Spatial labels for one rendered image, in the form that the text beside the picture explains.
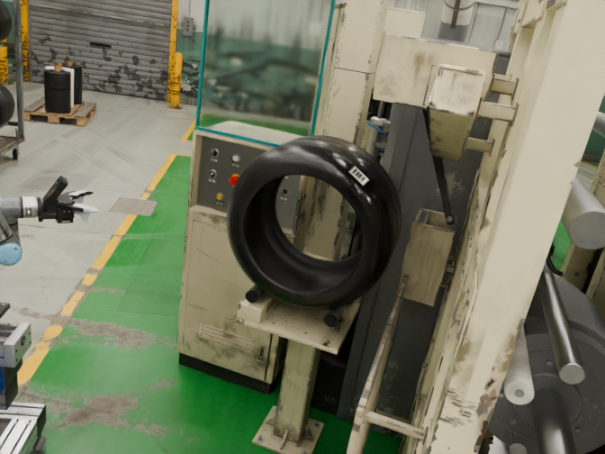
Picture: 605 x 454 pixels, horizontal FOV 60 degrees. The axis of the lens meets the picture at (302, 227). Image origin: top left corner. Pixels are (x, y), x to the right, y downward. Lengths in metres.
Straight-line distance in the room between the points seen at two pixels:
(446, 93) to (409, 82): 0.13
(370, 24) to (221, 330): 1.61
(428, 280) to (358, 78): 0.75
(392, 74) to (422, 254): 0.83
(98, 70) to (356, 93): 9.63
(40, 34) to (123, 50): 1.54
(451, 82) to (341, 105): 0.82
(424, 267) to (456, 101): 0.90
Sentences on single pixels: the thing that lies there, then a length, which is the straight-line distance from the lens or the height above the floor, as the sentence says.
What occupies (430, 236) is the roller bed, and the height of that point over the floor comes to 1.16.
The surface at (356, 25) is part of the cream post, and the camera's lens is 1.88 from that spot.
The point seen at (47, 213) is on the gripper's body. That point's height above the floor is 1.02.
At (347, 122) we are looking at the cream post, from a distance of 1.90.
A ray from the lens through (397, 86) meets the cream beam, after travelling 1.23.
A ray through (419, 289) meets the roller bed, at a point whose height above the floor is 0.96.
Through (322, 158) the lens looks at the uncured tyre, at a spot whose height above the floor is 1.42.
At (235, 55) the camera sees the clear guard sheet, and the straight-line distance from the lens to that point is 2.33.
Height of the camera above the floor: 1.77
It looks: 21 degrees down
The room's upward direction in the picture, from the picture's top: 9 degrees clockwise
